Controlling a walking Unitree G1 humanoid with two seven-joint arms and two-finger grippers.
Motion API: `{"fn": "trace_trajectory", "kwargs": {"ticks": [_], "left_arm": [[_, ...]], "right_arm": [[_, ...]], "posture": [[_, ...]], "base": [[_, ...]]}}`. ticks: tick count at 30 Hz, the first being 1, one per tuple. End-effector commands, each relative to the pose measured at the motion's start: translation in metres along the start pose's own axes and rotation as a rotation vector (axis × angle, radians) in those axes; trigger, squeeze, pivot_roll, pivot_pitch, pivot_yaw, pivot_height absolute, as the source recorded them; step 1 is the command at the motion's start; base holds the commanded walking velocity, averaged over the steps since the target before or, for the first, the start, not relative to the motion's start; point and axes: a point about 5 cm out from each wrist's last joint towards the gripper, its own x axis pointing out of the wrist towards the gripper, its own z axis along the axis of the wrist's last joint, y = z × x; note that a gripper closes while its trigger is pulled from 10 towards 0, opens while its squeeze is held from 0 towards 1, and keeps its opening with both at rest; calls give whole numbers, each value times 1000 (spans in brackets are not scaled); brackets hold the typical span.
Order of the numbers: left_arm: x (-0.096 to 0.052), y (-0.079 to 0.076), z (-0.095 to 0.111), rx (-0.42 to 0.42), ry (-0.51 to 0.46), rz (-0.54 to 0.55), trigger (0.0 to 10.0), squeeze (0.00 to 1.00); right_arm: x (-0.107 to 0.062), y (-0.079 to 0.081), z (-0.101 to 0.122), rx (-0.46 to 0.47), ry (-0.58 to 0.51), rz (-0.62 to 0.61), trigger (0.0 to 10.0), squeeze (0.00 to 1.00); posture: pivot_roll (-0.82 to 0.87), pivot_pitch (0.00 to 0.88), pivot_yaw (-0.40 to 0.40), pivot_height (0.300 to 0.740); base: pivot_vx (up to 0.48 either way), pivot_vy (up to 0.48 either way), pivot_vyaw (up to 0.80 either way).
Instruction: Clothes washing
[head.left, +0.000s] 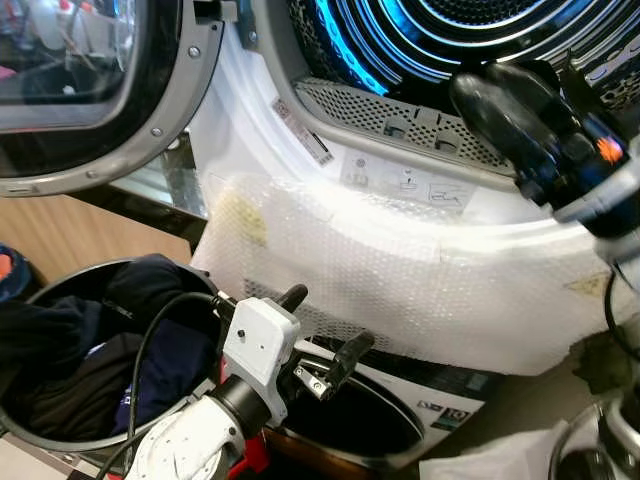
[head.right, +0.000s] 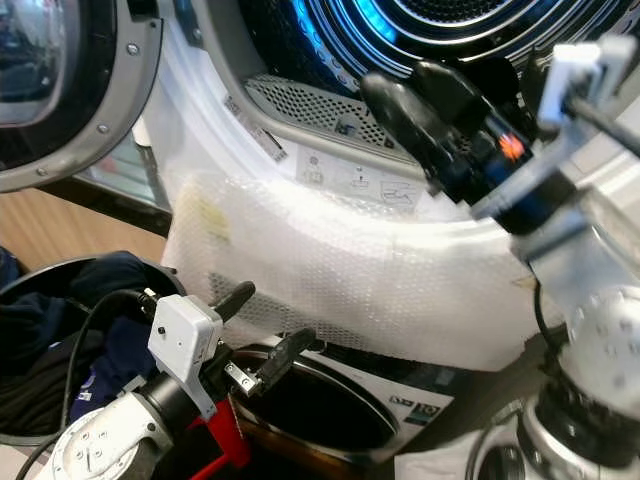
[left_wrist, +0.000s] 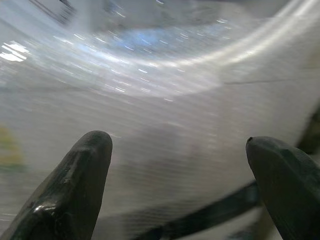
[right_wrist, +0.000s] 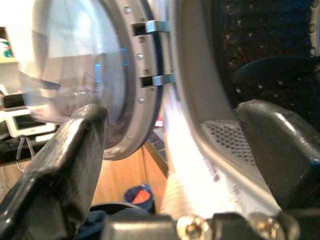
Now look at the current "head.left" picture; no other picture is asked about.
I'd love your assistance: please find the white pictogram instruction sticker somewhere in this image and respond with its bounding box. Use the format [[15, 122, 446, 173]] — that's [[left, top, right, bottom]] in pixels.
[[339, 149, 478, 214]]

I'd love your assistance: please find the black washer door hinge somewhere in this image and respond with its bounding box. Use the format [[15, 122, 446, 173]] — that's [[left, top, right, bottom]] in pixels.
[[192, 0, 260, 50]]

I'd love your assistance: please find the blue and orange item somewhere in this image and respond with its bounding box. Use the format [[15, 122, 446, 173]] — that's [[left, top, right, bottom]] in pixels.
[[0, 244, 43, 303]]

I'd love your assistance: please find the grey round washer door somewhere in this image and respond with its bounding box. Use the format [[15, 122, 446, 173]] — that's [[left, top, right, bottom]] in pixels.
[[0, 0, 227, 198]]

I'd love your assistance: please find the grey perforated lint filter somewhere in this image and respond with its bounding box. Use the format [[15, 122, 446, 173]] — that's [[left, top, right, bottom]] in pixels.
[[293, 77, 523, 181]]

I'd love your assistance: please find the white cloth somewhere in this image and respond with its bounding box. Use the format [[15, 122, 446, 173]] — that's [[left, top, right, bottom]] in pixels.
[[419, 420, 573, 480]]

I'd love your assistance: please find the red plastic piece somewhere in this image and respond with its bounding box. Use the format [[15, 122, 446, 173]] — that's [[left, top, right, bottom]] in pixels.
[[227, 434, 272, 480]]

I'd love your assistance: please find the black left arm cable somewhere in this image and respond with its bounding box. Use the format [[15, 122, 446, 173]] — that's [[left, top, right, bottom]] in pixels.
[[95, 290, 237, 480]]

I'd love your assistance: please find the black round bucket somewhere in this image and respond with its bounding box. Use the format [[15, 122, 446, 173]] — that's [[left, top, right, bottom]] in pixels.
[[263, 344, 427, 473]]

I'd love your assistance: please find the olive green cloth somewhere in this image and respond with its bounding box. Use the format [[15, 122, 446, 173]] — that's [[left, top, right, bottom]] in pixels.
[[574, 334, 638, 397]]

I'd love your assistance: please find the yellowed tape patch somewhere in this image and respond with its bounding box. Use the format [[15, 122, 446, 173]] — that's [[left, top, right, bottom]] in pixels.
[[214, 189, 270, 247]]

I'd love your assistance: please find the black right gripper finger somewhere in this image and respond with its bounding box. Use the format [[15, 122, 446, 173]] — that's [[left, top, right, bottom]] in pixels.
[[488, 60, 593, 143], [449, 68, 563, 179]]

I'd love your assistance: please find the clear bubble wrap sheet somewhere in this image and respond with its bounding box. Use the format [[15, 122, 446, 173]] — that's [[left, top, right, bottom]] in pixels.
[[189, 170, 640, 377]]

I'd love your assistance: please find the white washing machine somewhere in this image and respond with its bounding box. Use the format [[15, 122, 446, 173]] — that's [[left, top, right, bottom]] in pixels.
[[185, 0, 640, 433]]

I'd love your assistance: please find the black round laundry basket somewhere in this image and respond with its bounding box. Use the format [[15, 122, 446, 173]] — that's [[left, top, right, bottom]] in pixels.
[[0, 257, 237, 453]]

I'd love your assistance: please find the blue lit steel drum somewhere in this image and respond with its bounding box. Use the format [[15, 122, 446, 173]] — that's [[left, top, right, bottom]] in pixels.
[[288, 0, 640, 113]]

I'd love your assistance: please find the narrow barcode label sticker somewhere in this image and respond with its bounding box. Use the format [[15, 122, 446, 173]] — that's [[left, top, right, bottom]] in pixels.
[[270, 96, 334, 167]]

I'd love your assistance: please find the dark navy clothes pile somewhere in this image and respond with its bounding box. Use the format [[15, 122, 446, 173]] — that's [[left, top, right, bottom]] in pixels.
[[0, 254, 223, 443]]

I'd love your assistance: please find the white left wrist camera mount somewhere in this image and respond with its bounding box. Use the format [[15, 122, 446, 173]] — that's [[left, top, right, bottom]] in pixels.
[[221, 296, 302, 398]]

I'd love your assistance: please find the printed warranty label sticker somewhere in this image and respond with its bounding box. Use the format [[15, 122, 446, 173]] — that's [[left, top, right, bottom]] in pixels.
[[414, 397, 473, 432]]

